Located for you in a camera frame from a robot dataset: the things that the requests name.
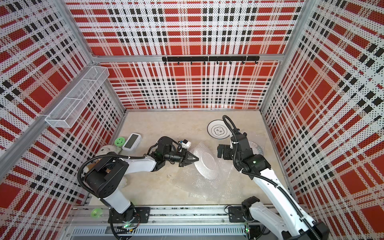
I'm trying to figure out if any black hook rail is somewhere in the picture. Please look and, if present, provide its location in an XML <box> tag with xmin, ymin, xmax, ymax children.
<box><xmin>162</xmin><ymin>56</ymin><xmax>260</xmax><ymax>63</ymax></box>

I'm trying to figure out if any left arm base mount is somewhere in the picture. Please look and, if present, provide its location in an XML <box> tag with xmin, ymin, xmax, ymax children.
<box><xmin>108</xmin><ymin>207</ymin><xmax>151</xmax><ymax>224</ymax></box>

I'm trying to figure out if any white teddy bear toy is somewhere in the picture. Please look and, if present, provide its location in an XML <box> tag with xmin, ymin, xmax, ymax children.
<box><xmin>83</xmin><ymin>144</ymin><xmax>130</xmax><ymax>189</ymax></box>

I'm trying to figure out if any white digital clock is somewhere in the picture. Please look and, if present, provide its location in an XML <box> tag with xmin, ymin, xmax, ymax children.
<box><xmin>122</xmin><ymin>133</ymin><xmax>142</xmax><ymax>152</ymax></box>

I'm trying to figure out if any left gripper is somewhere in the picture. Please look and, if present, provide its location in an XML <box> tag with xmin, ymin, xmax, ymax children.
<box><xmin>164</xmin><ymin>148</ymin><xmax>199</xmax><ymax>167</ymax></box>

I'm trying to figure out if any bubble wrap of orange plate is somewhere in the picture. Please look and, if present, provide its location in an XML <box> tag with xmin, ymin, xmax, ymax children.
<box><xmin>172</xmin><ymin>167</ymin><xmax>242</xmax><ymax>202</ymax></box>

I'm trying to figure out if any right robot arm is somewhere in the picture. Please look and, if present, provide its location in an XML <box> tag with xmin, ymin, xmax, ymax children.
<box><xmin>218</xmin><ymin>134</ymin><xmax>330</xmax><ymax>240</ymax></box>

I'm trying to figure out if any grey rimmed plate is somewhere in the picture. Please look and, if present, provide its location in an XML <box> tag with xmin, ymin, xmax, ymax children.
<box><xmin>249</xmin><ymin>142</ymin><xmax>264</xmax><ymax>156</ymax></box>
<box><xmin>194</xmin><ymin>150</ymin><xmax>219</xmax><ymax>180</ymax></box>

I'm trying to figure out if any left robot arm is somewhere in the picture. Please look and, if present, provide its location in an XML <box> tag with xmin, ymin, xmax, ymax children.
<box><xmin>77</xmin><ymin>136</ymin><xmax>199</xmax><ymax>224</ymax></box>

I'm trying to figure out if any white wire mesh basket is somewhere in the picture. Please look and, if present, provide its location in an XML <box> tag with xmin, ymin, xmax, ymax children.
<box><xmin>45</xmin><ymin>66</ymin><xmax>110</xmax><ymax>129</ymax></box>

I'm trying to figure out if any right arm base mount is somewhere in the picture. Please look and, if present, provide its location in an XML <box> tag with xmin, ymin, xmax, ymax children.
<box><xmin>227</xmin><ymin>206</ymin><xmax>247</xmax><ymax>223</ymax></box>

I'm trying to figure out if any green round button toy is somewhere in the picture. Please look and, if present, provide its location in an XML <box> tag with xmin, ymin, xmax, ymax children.
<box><xmin>114</xmin><ymin>137</ymin><xmax>126</xmax><ymax>147</ymax></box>

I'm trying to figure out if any white plate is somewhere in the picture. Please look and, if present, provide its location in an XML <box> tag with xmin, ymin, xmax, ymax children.
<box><xmin>207</xmin><ymin>120</ymin><xmax>232</xmax><ymax>140</ymax></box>

